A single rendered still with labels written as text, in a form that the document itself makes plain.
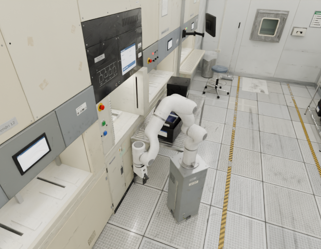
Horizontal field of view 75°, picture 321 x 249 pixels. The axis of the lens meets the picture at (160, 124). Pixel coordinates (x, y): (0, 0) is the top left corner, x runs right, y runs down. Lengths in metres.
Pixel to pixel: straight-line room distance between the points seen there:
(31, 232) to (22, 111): 0.82
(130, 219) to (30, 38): 1.98
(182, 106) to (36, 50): 0.85
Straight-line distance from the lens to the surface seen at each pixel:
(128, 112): 2.50
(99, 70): 1.61
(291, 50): 6.27
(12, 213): 1.83
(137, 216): 2.56
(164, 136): 2.21
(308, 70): 6.52
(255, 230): 2.70
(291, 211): 3.04
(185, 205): 2.30
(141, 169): 1.41
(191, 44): 5.07
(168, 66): 3.68
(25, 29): 1.16
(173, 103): 1.33
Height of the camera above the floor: 2.18
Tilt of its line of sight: 35 degrees down
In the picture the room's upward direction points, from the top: 2 degrees clockwise
